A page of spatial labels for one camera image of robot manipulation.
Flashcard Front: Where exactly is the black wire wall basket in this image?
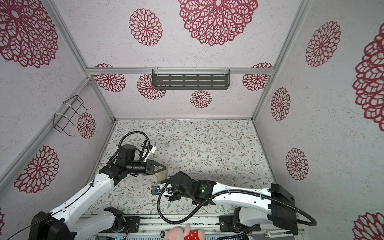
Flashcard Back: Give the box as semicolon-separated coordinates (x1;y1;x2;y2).
52;95;91;137

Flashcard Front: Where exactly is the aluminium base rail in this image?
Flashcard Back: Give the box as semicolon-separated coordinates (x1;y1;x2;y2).
53;213;305;240

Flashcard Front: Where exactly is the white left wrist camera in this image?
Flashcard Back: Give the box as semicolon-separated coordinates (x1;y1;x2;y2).
140;141;157;162

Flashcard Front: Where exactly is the black corrugated left cable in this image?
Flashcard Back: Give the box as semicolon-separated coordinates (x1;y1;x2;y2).
107;130;151;164

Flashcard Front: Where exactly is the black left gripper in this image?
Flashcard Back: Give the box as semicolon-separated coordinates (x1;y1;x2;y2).
127;159;167;176

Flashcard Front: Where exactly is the beige remote control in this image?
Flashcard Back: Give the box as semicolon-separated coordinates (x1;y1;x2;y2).
157;166;168;184

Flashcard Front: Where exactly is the dark metal wall shelf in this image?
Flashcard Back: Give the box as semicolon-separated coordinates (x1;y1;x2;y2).
152;69;231;90

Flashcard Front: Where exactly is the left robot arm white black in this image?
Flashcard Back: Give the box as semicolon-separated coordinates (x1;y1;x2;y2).
29;145;167;240

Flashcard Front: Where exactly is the pink plush toy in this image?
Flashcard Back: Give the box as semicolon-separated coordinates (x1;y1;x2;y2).
160;226;206;240

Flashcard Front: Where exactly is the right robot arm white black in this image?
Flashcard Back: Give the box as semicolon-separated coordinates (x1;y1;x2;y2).
165;172;299;235

